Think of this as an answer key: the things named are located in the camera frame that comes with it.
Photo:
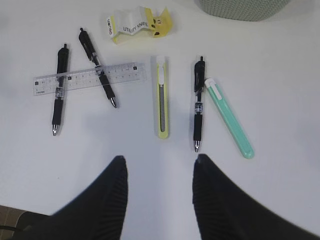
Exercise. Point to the black gel pen middle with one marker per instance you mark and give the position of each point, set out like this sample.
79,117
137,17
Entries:
92,55

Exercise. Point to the green woven plastic basket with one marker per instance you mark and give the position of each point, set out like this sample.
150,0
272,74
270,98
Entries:
243,10

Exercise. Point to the mint green utility knife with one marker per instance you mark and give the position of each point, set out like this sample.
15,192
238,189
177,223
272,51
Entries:
229,119

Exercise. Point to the black gel pen left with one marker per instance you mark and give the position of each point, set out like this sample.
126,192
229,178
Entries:
62,67

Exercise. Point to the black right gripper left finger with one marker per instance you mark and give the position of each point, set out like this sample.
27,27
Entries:
98,213

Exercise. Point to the yellow utility knife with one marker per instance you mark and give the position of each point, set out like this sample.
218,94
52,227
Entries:
162,97

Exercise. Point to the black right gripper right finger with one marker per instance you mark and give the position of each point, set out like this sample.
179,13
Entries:
225,212

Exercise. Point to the clear plastic ruler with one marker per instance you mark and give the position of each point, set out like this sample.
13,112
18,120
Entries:
88,78

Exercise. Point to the black gel pen right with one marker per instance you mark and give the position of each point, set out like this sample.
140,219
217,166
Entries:
199,81

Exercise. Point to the yellow white waste paper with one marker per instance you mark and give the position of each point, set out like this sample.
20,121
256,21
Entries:
123,25

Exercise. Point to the black gel pen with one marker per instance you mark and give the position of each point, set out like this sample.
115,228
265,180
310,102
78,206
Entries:
199,81
62,67
92,55

